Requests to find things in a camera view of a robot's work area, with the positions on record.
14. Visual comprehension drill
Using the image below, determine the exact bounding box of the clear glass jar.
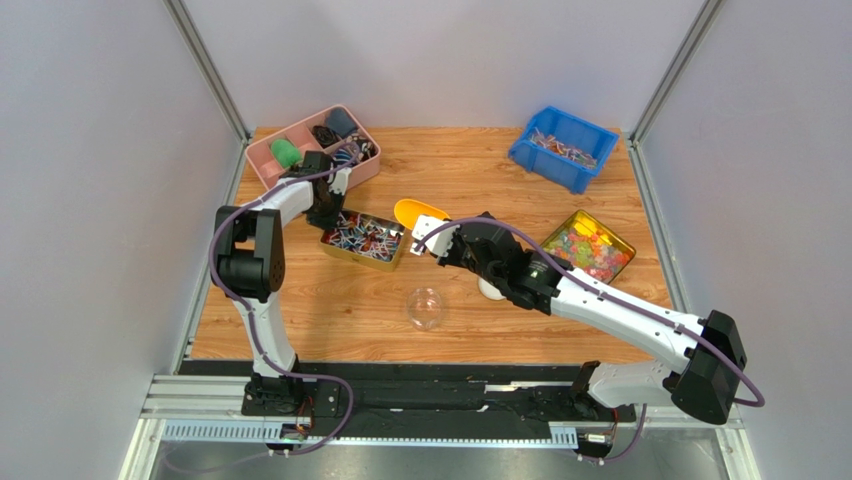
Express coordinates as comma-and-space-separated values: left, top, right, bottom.
406, 288, 445, 331

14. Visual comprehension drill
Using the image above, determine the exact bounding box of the green rolled sock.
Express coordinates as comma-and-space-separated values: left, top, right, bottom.
269, 138, 303, 169

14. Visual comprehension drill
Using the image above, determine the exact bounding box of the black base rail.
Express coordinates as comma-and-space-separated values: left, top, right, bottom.
236, 359, 667, 444

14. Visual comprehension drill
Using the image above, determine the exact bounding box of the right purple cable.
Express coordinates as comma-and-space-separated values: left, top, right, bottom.
412, 216, 767, 465

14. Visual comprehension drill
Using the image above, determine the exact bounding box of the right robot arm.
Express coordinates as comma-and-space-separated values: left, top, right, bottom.
412, 213, 766, 425

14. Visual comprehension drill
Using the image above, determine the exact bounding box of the purple cable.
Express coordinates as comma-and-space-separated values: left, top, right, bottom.
207, 142, 362, 461
412, 216, 767, 465

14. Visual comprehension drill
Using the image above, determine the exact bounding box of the gold tin of lollipops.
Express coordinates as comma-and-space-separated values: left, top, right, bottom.
319, 209, 406, 272

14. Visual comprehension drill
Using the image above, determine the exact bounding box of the white jar lid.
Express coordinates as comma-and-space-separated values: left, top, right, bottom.
477, 278, 506, 301

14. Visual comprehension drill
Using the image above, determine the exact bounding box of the tin of gummy candies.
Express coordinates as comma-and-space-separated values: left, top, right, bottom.
541, 210, 636, 284

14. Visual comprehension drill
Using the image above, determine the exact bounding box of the pink compartment organizer box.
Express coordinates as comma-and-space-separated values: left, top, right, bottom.
245, 105, 381, 190

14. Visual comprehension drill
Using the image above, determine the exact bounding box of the blue plastic bin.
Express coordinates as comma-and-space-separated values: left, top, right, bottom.
508, 106, 619, 195

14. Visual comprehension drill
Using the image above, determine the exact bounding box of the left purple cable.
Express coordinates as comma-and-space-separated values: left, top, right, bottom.
207, 142, 362, 461

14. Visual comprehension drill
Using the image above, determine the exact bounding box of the yellow plastic scoop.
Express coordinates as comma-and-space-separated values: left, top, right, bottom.
393, 198, 449, 230

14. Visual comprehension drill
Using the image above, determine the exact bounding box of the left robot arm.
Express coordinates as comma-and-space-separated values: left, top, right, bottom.
208, 151, 354, 416

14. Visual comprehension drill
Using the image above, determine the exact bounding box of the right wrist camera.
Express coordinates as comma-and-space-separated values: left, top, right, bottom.
409, 214, 456, 257

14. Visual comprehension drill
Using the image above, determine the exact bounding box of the dark blue rolled sock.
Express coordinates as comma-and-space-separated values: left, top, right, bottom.
325, 107, 358, 138

